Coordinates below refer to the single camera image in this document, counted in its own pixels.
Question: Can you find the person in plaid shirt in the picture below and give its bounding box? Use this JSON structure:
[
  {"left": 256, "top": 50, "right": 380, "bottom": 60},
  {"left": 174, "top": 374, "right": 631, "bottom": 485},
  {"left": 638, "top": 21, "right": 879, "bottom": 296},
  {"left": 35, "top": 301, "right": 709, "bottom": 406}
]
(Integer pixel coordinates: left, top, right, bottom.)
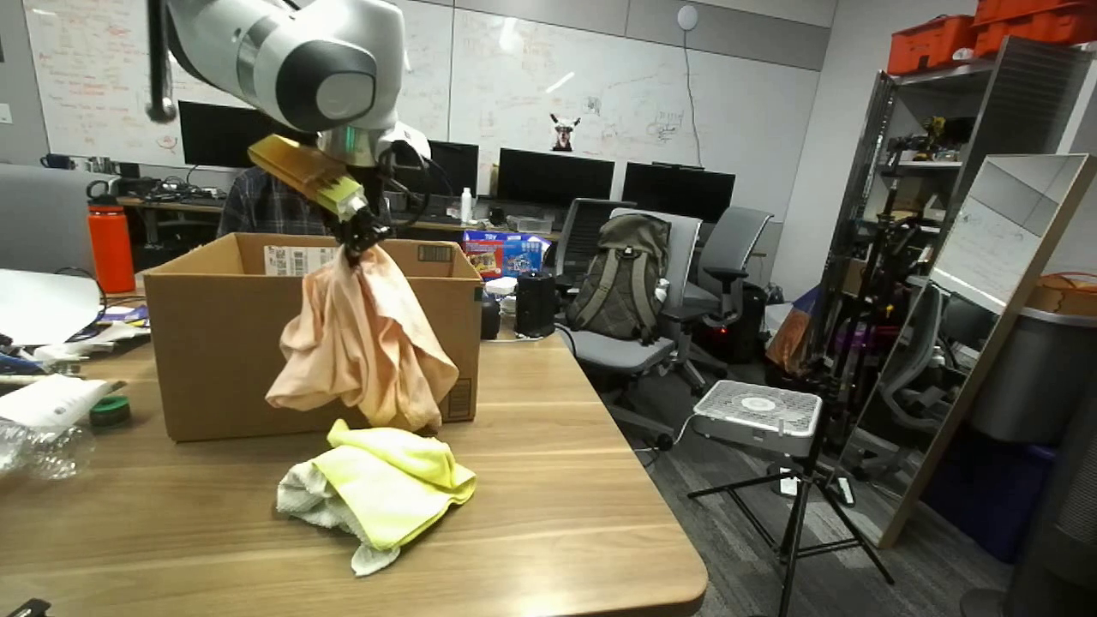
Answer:
[{"left": 217, "top": 167, "right": 347, "bottom": 235}]

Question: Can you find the orange storage bin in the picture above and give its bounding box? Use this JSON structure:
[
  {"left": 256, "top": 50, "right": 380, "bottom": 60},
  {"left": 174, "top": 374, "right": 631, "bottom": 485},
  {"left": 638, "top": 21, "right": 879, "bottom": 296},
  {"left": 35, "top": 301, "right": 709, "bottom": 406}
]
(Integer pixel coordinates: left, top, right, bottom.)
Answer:
[
  {"left": 887, "top": 11, "right": 981, "bottom": 80},
  {"left": 974, "top": 0, "right": 1097, "bottom": 55}
]

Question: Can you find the green tape roll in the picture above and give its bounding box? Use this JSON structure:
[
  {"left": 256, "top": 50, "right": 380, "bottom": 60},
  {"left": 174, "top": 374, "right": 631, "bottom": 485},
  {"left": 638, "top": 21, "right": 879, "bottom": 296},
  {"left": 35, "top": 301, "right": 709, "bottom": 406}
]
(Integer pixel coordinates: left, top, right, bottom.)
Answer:
[{"left": 85, "top": 389, "right": 134, "bottom": 430}]

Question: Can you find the grey olive backpack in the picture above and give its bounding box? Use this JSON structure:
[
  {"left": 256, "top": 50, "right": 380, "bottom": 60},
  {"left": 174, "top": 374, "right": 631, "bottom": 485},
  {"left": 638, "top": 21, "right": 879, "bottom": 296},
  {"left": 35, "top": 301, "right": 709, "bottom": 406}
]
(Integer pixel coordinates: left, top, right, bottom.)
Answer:
[{"left": 565, "top": 213, "right": 676, "bottom": 341}]

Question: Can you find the gold wrist camera bar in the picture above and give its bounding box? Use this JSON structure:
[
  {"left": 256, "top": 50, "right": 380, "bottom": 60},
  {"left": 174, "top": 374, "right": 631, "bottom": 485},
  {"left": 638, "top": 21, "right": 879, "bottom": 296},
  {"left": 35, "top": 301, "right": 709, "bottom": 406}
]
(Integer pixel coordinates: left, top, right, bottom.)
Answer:
[{"left": 246, "top": 130, "right": 375, "bottom": 221}]

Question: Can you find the white towel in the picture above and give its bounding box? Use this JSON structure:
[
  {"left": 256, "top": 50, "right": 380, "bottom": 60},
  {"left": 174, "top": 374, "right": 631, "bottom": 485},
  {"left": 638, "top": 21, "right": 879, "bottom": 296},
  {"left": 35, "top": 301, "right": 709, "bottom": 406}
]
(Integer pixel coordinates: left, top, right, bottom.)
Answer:
[{"left": 271, "top": 456, "right": 406, "bottom": 579}]

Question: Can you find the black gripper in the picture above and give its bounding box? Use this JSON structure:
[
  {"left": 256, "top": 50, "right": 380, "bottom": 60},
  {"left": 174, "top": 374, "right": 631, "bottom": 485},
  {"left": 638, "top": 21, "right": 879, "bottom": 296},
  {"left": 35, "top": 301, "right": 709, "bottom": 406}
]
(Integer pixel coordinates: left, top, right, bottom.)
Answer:
[{"left": 332, "top": 194, "right": 392, "bottom": 262}]

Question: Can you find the small deer figure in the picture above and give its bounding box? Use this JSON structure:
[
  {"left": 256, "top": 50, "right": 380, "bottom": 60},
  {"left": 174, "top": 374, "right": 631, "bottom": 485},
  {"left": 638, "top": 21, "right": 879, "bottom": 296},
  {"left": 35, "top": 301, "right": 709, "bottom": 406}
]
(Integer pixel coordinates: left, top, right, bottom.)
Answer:
[{"left": 545, "top": 108, "right": 582, "bottom": 155}]

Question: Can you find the wall whiteboard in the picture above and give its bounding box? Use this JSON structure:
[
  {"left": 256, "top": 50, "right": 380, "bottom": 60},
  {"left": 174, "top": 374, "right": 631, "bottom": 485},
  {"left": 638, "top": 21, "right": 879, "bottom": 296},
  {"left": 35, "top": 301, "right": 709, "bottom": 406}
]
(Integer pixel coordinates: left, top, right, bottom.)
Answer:
[{"left": 21, "top": 0, "right": 820, "bottom": 210}]

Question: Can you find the grey round bin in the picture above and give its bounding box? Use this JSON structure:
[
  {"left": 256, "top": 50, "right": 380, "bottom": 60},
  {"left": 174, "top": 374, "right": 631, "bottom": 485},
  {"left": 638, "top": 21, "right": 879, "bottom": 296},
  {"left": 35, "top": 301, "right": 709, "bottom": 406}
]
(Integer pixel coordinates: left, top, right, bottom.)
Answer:
[{"left": 969, "top": 305, "right": 1097, "bottom": 451}]

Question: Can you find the white paper sheet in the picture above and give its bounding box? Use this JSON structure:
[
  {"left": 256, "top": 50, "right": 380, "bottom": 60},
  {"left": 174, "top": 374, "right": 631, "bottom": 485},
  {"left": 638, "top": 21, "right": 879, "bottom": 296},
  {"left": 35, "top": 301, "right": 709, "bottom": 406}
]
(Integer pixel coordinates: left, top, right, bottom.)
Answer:
[{"left": 0, "top": 268, "right": 105, "bottom": 353}]

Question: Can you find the metal shelf rack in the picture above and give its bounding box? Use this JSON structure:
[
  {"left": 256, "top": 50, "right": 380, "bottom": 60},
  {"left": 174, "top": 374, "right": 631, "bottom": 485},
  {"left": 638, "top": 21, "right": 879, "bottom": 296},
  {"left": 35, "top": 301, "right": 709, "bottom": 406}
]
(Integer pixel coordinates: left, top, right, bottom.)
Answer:
[{"left": 816, "top": 55, "right": 1097, "bottom": 460}]

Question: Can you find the black cup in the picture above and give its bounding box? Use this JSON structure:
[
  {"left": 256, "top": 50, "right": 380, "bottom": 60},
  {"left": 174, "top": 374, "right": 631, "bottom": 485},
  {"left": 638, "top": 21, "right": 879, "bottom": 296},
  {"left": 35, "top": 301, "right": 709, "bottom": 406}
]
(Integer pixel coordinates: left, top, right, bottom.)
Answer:
[{"left": 510, "top": 270, "right": 564, "bottom": 340}]

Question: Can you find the grey fabric office chair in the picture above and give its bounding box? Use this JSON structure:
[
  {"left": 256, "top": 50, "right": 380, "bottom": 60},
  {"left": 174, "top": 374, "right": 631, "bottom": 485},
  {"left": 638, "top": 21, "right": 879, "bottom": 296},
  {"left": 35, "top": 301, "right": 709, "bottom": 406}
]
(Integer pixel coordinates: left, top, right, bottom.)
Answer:
[
  {"left": 564, "top": 203, "right": 707, "bottom": 396},
  {"left": 684, "top": 205, "right": 782, "bottom": 353}
]

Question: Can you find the black tripod stand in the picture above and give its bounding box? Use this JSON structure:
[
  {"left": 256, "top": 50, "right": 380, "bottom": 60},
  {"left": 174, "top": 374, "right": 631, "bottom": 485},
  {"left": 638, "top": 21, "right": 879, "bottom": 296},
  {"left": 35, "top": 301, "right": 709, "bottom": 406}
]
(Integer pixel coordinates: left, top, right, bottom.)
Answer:
[{"left": 687, "top": 449, "right": 903, "bottom": 617}]

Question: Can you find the brown cardboard box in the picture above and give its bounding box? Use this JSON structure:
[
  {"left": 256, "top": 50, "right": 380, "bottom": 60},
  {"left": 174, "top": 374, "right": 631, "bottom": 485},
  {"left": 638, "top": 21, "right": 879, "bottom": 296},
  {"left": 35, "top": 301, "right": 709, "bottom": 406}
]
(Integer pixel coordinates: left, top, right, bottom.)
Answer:
[{"left": 142, "top": 229, "right": 486, "bottom": 446}]

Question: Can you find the wood framed leaning board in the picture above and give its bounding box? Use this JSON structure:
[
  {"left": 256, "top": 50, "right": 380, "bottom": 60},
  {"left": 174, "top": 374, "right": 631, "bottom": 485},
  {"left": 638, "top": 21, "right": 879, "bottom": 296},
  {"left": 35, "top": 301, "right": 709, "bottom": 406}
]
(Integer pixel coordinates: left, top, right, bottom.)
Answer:
[{"left": 879, "top": 151, "right": 1097, "bottom": 550}]

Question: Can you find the yellow towel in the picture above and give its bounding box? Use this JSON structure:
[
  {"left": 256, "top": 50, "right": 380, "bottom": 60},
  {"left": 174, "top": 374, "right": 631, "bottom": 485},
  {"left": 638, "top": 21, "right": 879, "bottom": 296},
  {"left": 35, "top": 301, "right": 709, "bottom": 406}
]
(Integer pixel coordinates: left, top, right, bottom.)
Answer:
[{"left": 312, "top": 418, "right": 479, "bottom": 554}]

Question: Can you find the blue printed carton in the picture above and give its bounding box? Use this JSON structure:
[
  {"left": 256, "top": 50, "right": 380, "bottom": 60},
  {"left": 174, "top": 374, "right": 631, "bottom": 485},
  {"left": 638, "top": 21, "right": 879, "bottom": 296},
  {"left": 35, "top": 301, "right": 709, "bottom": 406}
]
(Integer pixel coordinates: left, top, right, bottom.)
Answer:
[{"left": 461, "top": 226, "right": 551, "bottom": 281}]

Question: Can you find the red water bottle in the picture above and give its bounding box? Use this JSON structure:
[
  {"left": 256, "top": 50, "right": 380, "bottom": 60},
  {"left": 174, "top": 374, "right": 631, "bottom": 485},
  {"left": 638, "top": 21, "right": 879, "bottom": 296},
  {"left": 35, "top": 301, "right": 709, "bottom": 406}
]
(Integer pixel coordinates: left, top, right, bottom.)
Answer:
[{"left": 85, "top": 203, "right": 136, "bottom": 299}]

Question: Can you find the flat silver metal box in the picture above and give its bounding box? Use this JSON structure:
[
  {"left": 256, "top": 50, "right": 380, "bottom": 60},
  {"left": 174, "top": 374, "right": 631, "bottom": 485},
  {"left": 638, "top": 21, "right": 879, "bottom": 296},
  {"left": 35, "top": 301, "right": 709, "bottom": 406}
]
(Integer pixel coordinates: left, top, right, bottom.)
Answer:
[{"left": 689, "top": 376, "right": 827, "bottom": 460}]

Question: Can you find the peach shirt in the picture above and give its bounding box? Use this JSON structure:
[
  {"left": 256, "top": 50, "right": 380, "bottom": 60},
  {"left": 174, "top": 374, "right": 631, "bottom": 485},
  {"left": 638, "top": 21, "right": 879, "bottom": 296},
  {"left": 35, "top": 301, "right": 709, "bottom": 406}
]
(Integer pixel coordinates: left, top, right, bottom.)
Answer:
[{"left": 263, "top": 238, "right": 464, "bottom": 436}]

